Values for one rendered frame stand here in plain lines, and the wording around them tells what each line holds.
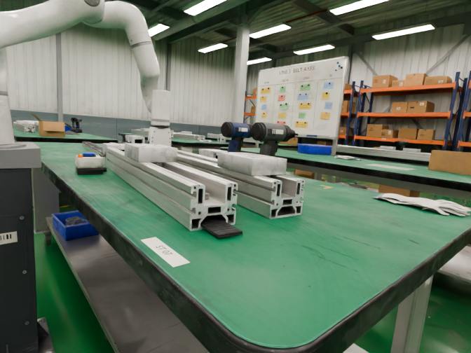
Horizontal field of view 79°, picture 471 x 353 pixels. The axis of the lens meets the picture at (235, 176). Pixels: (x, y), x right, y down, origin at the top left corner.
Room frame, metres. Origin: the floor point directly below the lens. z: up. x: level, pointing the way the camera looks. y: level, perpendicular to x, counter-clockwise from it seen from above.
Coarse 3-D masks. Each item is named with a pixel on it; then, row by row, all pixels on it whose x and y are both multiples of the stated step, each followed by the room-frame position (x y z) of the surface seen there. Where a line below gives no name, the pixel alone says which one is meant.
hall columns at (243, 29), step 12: (240, 12) 9.55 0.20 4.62; (240, 24) 9.39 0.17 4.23; (240, 36) 9.57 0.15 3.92; (240, 48) 9.54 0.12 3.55; (240, 60) 9.30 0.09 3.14; (240, 72) 9.31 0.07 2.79; (240, 84) 9.34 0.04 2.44; (240, 96) 9.36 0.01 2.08; (240, 108) 9.38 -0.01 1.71; (240, 120) 9.41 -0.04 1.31
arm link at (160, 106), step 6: (156, 90) 1.30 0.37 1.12; (162, 90) 1.30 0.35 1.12; (156, 96) 1.30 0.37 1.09; (162, 96) 1.30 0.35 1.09; (168, 96) 1.32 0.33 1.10; (156, 102) 1.30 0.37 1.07; (162, 102) 1.30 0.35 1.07; (168, 102) 1.32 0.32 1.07; (150, 108) 1.35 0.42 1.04; (156, 108) 1.30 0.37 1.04; (162, 108) 1.30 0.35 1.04; (168, 108) 1.32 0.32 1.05; (156, 114) 1.30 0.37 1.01; (162, 114) 1.30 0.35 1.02; (168, 114) 1.32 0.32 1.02
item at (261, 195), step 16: (192, 160) 0.93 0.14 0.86; (208, 160) 0.99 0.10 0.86; (224, 176) 0.76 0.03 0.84; (240, 176) 0.70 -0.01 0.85; (256, 176) 0.65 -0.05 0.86; (272, 176) 0.71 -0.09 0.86; (288, 176) 0.68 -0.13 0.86; (240, 192) 0.72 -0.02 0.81; (256, 192) 0.65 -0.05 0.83; (272, 192) 0.60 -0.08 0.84; (288, 192) 0.66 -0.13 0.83; (256, 208) 0.64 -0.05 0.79; (272, 208) 0.61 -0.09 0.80; (288, 208) 0.66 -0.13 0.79
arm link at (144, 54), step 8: (136, 48) 1.25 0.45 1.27; (144, 48) 1.25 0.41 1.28; (152, 48) 1.28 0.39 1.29; (136, 56) 1.26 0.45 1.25; (144, 56) 1.25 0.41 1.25; (152, 56) 1.27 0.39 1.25; (144, 64) 1.26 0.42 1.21; (152, 64) 1.27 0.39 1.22; (144, 72) 1.27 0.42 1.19; (152, 72) 1.27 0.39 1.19; (144, 80) 1.30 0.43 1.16; (152, 80) 1.31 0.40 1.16; (144, 88) 1.35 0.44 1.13; (152, 88) 1.37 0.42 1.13; (144, 96) 1.37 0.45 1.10
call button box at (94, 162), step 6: (84, 156) 0.99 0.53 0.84; (90, 156) 0.99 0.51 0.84; (96, 156) 1.02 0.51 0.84; (78, 162) 0.96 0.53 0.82; (84, 162) 0.97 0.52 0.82; (90, 162) 0.98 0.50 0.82; (96, 162) 0.99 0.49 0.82; (102, 162) 1.00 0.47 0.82; (78, 168) 0.96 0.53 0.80; (84, 168) 0.97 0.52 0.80; (90, 168) 0.98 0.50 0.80; (96, 168) 0.99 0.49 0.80; (102, 168) 1.03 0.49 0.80; (78, 174) 0.96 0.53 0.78; (84, 174) 0.97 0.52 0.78
